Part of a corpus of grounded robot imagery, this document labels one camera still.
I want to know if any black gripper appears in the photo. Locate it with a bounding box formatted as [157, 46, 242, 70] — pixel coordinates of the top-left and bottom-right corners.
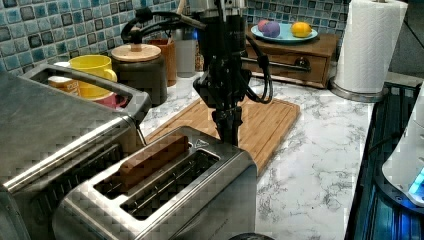
[193, 16, 247, 146]

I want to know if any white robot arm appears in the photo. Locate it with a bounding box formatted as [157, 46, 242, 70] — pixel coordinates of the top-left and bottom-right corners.
[193, 16, 423, 208]

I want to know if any bread slice in toaster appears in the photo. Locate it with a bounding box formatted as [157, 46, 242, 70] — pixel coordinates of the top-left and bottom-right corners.
[112, 133, 189, 192]

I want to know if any stainless steel toaster oven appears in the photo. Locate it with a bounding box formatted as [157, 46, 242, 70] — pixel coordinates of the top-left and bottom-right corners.
[0, 64, 151, 240]

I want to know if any bamboo cutting board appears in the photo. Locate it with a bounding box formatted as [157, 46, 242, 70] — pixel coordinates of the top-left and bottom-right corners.
[146, 98, 300, 176]

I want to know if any clear glass jar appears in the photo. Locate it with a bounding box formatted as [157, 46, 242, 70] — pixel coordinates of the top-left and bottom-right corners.
[174, 29, 196, 77]

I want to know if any brown wooden utensil cup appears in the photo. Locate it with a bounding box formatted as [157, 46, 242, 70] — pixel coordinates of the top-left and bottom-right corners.
[149, 39, 177, 87]

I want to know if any wooden drawer box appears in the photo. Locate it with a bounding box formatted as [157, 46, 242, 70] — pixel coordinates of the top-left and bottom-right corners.
[246, 30, 339, 89]

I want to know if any purple toy eggplant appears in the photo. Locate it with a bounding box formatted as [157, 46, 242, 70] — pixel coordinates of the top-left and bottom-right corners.
[262, 21, 280, 38]

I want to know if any red toy strawberry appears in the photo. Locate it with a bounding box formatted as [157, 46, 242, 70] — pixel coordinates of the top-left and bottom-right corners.
[257, 19, 269, 32]

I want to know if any light blue plate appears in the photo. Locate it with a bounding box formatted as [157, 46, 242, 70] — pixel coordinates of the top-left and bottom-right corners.
[250, 23, 318, 44]

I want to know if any dark canister with wooden lid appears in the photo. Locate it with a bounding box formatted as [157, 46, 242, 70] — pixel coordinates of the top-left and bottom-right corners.
[111, 44, 167, 106]

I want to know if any yellow toy lemon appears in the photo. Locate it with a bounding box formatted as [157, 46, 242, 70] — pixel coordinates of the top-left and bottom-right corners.
[291, 22, 312, 38]

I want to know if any pink mug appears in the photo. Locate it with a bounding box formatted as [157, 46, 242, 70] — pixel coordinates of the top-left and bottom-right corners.
[92, 93, 127, 109]

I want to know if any wooden spoon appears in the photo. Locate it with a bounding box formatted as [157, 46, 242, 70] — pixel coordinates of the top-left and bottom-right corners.
[176, 0, 186, 15]

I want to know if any yellow mug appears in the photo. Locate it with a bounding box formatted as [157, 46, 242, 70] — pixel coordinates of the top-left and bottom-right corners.
[69, 55, 117, 99]

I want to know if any small spice jar white lid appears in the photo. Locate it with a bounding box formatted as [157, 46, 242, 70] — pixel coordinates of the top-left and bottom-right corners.
[48, 76, 80, 96]

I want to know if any white paper towel roll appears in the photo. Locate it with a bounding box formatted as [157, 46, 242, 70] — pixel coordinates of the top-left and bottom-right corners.
[329, 0, 408, 103]

